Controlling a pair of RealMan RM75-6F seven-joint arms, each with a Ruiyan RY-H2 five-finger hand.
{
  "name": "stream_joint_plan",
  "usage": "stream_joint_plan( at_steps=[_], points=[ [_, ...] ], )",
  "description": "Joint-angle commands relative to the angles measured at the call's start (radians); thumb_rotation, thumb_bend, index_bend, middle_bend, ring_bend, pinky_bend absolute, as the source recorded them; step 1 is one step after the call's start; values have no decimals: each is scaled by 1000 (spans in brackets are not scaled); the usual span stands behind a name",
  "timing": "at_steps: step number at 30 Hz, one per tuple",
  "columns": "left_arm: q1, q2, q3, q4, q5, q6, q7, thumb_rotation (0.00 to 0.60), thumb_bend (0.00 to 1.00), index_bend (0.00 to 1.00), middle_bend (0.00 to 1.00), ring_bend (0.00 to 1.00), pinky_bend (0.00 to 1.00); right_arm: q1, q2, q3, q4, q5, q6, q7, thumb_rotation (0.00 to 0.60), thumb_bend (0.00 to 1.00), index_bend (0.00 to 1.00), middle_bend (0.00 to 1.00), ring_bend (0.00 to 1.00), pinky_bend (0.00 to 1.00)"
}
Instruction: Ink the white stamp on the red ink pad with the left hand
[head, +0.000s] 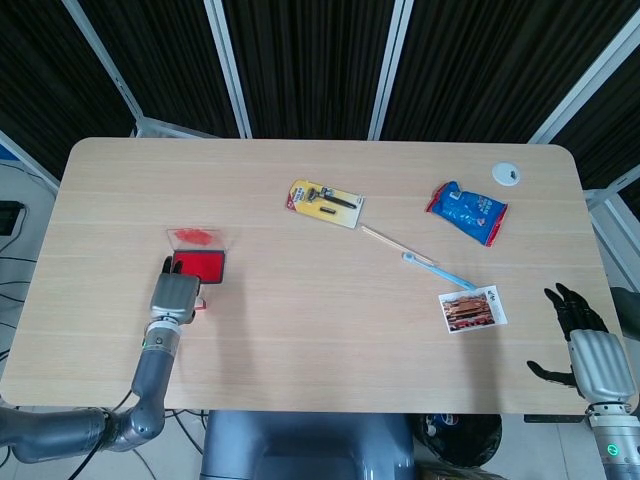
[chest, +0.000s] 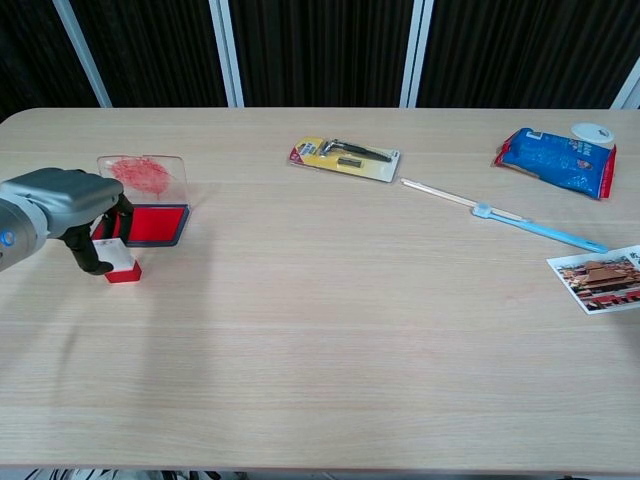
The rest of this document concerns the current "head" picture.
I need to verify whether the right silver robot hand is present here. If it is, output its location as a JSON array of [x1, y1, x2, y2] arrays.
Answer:
[[526, 282, 637, 402]]

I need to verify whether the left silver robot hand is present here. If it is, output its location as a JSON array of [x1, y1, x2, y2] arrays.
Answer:
[[149, 255, 203, 327]]

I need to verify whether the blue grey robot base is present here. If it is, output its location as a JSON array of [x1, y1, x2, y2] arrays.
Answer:
[[199, 410, 417, 480]]

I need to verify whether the red ink pad clear lid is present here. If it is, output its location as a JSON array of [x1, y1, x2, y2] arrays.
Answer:
[[166, 227, 235, 287]]

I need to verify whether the palace photo postcard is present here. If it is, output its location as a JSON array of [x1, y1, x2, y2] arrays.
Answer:
[[438, 284, 508, 337]]

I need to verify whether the black trash bin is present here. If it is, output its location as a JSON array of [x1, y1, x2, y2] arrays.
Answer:
[[414, 412, 503, 469]]

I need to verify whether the razor in yellow blister pack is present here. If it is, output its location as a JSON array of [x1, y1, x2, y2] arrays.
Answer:
[[285, 178, 366, 230]]

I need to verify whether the blue snack bag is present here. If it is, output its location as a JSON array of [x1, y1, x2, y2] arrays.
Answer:
[[425, 180, 510, 248]]

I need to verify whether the blue handled wooden stick tool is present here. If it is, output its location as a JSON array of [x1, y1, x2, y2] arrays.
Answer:
[[360, 225, 479, 292]]

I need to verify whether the white round cable grommet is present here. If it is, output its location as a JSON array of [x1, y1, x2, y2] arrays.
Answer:
[[491, 162, 522, 187]]

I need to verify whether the white partition frame post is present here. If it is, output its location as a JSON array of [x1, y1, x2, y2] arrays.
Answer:
[[528, 18, 640, 145], [60, 0, 147, 137], [203, 0, 254, 139], [368, 0, 417, 141]]

